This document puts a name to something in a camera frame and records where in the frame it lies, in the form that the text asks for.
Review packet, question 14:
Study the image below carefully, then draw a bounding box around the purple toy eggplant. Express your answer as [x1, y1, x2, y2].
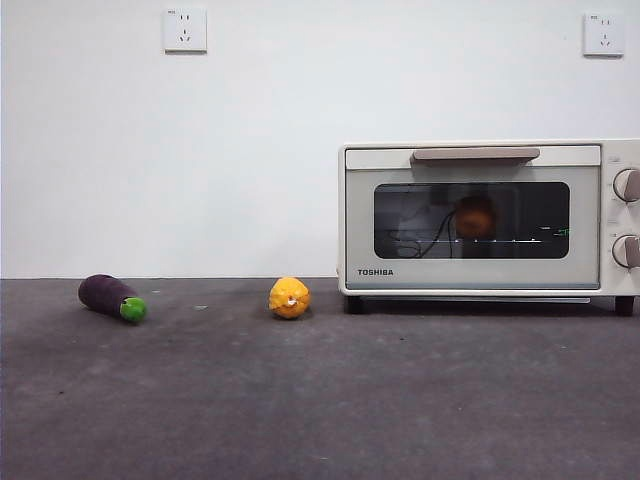
[78, 273, 149, 325]

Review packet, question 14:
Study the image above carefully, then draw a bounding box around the oven door with beige handle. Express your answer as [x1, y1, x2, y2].
[344, 144, 603, 291]

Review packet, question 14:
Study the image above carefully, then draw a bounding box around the beige oven knob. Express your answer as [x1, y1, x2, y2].
[613, 168, 640, 203]
[612, 233, 640, 269]

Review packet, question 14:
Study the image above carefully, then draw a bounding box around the yellow toy corn cob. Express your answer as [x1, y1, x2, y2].
[268, 276, 312, 321]

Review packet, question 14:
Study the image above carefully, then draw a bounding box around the brown potato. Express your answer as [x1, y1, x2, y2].
[453, 194, 501, 240]

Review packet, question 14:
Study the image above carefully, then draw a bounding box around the cream Toshiba toaster oven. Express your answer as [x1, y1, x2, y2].
[338, 139, 640, 317]

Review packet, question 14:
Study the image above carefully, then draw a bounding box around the white wall socket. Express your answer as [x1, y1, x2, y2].
[164, 7, 209, 55]
[582, 13, 626, 60]

